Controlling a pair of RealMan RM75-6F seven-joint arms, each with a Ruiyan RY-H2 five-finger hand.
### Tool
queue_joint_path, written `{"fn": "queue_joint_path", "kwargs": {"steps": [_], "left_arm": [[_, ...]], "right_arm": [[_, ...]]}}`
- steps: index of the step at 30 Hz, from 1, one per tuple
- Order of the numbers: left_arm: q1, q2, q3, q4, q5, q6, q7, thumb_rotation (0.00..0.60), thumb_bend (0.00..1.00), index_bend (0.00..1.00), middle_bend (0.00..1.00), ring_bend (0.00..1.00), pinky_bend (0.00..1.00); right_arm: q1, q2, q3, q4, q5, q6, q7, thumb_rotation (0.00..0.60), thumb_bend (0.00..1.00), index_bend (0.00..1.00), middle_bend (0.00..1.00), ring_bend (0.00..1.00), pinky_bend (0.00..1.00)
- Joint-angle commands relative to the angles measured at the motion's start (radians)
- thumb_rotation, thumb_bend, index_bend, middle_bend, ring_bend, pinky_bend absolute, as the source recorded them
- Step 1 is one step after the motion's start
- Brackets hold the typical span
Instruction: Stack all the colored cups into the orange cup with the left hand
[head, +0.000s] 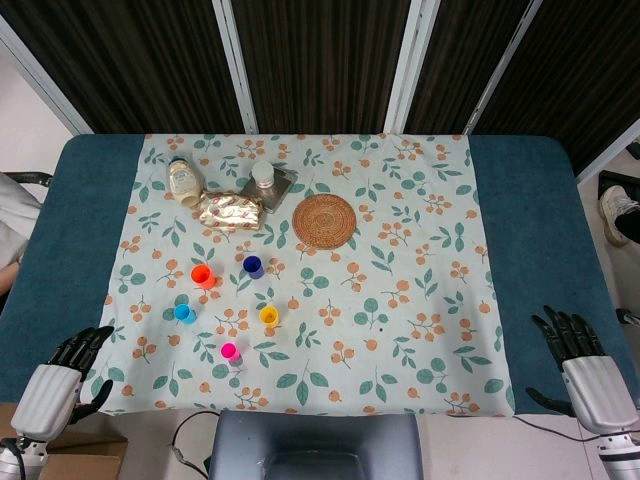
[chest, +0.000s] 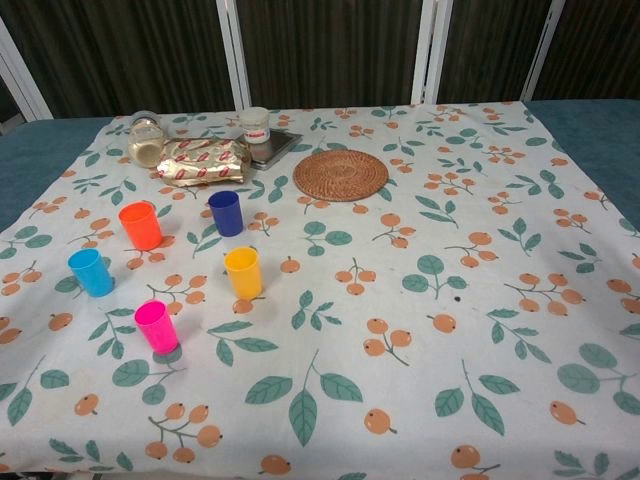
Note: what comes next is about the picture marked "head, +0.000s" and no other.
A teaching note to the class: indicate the dark folding screen panel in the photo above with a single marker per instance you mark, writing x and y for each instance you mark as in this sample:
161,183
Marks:
460,50
125,60
320,60
575,60

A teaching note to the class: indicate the round woven rattan coaster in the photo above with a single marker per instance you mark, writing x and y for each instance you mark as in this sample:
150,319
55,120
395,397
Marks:
324,221

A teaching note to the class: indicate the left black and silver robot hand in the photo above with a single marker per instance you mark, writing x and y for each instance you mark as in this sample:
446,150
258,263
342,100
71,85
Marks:
47,397

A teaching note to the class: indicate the light blue plastic cup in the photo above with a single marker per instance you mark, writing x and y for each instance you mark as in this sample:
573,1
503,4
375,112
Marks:
184,313

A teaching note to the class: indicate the dark blue plastic cup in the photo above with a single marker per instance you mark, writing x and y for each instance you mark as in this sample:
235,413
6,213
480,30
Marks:
253,266

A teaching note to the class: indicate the clear jar of beige powder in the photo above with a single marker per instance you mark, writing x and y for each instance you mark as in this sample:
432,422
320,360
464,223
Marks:
182,180

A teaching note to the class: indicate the orange plastic cup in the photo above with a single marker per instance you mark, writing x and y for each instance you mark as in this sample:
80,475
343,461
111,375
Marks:
202,276

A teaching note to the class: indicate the white sneaker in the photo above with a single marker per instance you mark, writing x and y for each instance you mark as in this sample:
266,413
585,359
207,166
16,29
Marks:
615,210

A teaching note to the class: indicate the small white-lidded jar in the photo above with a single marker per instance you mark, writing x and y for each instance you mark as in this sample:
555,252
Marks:
262,177

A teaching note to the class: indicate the black chair armrest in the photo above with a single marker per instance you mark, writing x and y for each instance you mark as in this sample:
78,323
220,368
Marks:
30,178

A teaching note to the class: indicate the teal blue table cover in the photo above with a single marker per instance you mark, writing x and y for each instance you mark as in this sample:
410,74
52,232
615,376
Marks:
540,225

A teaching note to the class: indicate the white partition frame post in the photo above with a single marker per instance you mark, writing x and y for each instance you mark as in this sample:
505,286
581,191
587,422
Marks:
45,75

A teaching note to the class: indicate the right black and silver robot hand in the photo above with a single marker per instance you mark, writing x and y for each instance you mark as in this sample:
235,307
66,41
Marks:
595,390

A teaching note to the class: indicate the brown cardboard box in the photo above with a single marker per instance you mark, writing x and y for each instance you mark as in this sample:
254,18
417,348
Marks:
85,457

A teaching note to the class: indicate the pink plastic cup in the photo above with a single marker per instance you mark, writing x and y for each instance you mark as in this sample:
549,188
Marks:
229,351

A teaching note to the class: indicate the floral print tablecloth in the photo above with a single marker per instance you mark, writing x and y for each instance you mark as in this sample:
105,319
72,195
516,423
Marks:
400,310

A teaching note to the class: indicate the golden foil snack bag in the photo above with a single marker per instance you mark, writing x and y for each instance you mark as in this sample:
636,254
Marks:
230,212

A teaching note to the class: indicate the white clothed seated person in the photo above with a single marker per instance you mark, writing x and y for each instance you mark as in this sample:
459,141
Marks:
17,220

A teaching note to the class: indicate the yellow plastic cup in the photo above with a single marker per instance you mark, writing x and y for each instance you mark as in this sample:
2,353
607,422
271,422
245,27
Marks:
268,315

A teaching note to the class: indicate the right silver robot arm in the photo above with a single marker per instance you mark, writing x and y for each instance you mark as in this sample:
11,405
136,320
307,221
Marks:
620,460

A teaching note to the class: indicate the grey-blue robot chest housing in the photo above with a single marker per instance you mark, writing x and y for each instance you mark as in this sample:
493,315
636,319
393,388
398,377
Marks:
315,445

